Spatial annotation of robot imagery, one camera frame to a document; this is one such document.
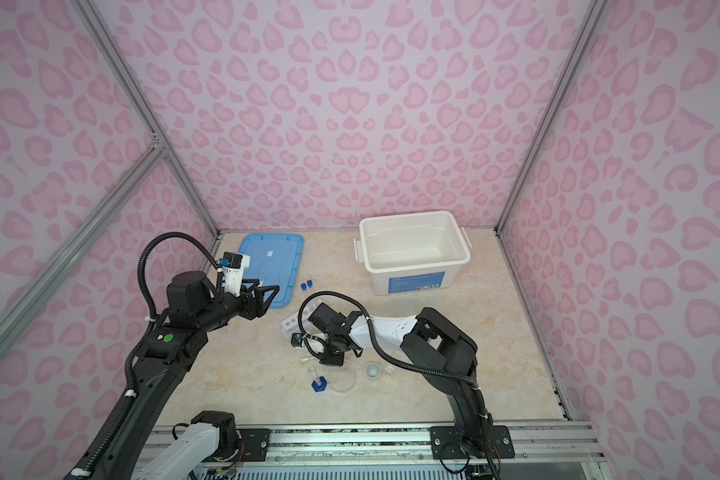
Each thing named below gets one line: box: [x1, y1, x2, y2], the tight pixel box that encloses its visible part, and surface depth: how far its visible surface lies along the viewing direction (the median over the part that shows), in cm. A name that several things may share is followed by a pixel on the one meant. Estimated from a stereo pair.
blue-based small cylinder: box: [308, 365, 328, 392], surface depth 84 cm
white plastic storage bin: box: [354, 210, 472, 296], surface depth 102 cm
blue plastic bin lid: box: [238, 233, 305, 309], surface depth 117 cm
